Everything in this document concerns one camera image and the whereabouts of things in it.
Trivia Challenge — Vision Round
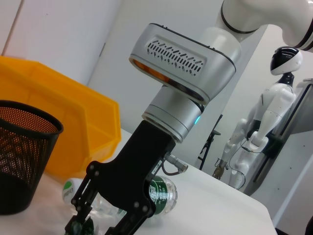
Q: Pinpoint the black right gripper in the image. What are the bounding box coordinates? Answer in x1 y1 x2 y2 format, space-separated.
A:
64 119 177 235

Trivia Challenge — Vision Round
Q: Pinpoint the green plastic wrapper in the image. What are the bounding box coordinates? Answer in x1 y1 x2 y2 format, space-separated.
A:
65 217 96 235

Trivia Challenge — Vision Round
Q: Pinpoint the clear bottle with green label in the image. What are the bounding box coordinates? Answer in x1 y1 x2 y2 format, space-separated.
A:
62 175 178 221

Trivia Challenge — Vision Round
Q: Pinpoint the black mesh cup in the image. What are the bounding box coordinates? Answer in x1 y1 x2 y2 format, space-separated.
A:
0 99 65 215

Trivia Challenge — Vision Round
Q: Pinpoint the yellow plastic storage bin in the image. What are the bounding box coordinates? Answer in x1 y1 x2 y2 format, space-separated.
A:
0 55 122 180

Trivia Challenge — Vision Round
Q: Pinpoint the black stand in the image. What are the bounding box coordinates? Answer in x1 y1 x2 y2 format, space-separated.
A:
197 114 224 171

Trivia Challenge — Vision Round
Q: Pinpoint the white humanoid robot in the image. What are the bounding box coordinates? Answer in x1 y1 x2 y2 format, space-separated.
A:
212 45 304 192

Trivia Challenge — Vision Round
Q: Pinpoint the person in dark clothing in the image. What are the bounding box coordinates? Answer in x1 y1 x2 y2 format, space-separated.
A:
275 212 313 235

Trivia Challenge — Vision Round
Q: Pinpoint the right gripper cable with connector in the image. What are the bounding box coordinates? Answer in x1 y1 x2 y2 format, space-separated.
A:
162 152 189 176

